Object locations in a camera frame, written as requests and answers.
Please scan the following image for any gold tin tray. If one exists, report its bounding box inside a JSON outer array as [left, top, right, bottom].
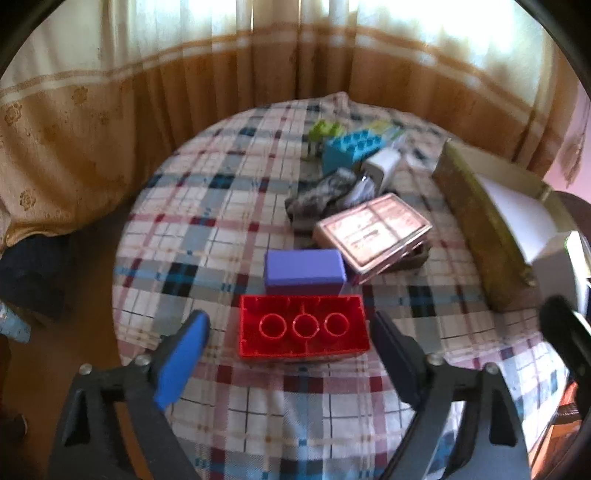
[[433, 138, 580, 312]]

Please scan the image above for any purple rectangular block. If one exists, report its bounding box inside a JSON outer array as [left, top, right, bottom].
[[264, 249, 348, 297]]

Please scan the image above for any cream and orange curtain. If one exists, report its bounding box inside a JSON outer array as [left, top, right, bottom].
[[0, 0, 583, 252]]

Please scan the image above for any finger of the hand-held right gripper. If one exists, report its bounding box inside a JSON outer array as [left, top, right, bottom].
[[539, 294, 591, 384]]

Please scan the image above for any white charger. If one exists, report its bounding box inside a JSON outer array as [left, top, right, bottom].
[[362, 148, 403, 195]]

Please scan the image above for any blue building block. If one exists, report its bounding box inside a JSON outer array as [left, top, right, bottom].
[[322, 130, 385, 175]]

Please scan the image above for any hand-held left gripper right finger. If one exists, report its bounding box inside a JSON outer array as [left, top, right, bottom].
[[372, 311, 532, 480]]

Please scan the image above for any green building block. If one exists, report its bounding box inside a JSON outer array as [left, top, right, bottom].
[[306, 119, 346, 161]]

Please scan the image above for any light blue object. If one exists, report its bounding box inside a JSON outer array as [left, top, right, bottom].
[[0, 300, 34, 343]]

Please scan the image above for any clear plastic box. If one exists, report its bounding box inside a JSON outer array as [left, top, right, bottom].
[[369, 121, 409, 148]]

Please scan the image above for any grey speckled object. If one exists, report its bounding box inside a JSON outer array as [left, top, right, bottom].
[[284, 167, 358, 232]]

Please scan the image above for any plaid tablecloth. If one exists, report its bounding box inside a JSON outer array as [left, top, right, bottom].
[[112, 91, 575, 480]]

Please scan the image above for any red building block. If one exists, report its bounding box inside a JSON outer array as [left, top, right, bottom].
[[238, 294, 371, 361]]

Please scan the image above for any wooden chair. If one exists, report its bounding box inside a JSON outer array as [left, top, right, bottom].
[[549, 191, 591, 241]]

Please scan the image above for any copper tin box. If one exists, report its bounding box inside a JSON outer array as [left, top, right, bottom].
[[313, 193, 434, 285]]

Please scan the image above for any dark cloth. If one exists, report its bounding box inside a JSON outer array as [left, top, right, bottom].
[[0, 231, 75, 324]]

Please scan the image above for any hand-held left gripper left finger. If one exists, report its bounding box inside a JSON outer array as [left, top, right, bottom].
[[48, 310, 211, 480]]

